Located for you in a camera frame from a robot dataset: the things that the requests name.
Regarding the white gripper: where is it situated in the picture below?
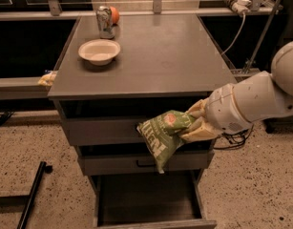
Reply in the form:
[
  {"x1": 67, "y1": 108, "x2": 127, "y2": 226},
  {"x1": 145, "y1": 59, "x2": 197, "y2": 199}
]
[{"x1": 179, "y1": 84, "x2": 252, "y2": 143}]

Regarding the green jalapeno chip bag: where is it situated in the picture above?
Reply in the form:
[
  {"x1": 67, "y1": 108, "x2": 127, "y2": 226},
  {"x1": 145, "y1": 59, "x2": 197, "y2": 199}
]
[{"x1": 136, "y1": 111, "x2": 196, "y2": 174}]

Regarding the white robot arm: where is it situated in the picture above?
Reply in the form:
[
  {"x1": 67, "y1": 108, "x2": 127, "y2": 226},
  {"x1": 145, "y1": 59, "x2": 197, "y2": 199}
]
[{"x1": 179, "y1": 41, "x2": 293, "y2": 142}]

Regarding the bottom grey drawer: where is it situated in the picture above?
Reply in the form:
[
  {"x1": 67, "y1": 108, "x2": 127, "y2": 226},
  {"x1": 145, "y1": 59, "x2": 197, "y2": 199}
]
[{"x1": 94, "y1": 170, "x2": 217, "y2": 229}]

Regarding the grey drawer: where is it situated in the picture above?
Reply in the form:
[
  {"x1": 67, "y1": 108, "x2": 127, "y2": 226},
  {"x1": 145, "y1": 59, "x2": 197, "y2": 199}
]
[
  {"x1": 94, "y1": 170, "x2": 217, "y2": 229},
  {"x1": 77, "y1": 150, "x2": 214, "y2": 177},
  {"x1": 62, "y1": 115, "x2": 147, "y2": 146}
]

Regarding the grey drawer cabinet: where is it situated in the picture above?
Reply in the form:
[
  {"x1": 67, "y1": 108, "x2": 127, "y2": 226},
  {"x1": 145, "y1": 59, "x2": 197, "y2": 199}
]
[{"x1": 47, "y1": 14, "x2": 242, "y2": 229}]

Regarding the middle grey drawer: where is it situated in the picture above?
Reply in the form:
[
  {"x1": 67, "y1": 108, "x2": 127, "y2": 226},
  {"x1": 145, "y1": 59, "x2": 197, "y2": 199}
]
[{"x1": 77, "y1": 150, "x2": 214, "y2": 177}]

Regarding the top grey drawer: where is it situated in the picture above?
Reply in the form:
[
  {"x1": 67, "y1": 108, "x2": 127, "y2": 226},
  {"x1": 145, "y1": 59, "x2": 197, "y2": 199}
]
[{"x1": 62, "y1": 115, "x2": 147, "y2": 146}]

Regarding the white paper bowl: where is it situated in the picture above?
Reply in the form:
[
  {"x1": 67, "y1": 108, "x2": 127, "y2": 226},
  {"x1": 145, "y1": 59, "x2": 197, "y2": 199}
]
[{"x1": 78, "y1": 39, "x2": 120, "y2": 66}]

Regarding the white power strip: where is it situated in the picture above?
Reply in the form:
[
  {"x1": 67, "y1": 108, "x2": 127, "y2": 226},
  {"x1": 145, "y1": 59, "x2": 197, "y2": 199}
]
[{"x1": 222, "y1": 0, "x2": 251, "y2": 15}]

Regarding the orange fruit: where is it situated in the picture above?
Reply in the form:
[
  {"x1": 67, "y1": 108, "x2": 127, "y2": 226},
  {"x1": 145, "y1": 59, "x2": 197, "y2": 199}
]
[{"x1": 110, "y1": 7, "x2": 119, "y2": 24}]

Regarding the yellow crumpled wrapper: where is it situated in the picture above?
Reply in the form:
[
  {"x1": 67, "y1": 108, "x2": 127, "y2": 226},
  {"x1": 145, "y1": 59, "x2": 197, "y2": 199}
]
[{"x1": 38, "y1": 71, "x2": 57, "y2": 87}]

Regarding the black metal floor bar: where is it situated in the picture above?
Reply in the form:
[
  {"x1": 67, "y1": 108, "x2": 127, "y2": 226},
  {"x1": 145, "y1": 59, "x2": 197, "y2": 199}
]
[{"x1": 16, "y1": 161, "x2": 52, "y2": 229}]

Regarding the black cable bundle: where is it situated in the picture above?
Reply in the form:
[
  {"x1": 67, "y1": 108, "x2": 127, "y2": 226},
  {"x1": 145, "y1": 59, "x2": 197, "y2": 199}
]
[{"x1": 213, "y1": 127, "x2": 255, "y2": 151}]

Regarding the white power cable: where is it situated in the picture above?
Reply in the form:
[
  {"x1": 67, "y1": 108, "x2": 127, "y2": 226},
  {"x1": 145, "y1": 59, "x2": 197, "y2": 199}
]
[{"x1": 220, "y1": 12, "x2": 247, "y2": 57}]

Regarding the grey metal rail frame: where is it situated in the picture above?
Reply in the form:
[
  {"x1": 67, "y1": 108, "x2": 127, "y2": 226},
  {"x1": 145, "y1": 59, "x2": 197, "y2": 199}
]
[{"x1": 0, "y1": 0, "x2": 278, "y2": 93}]

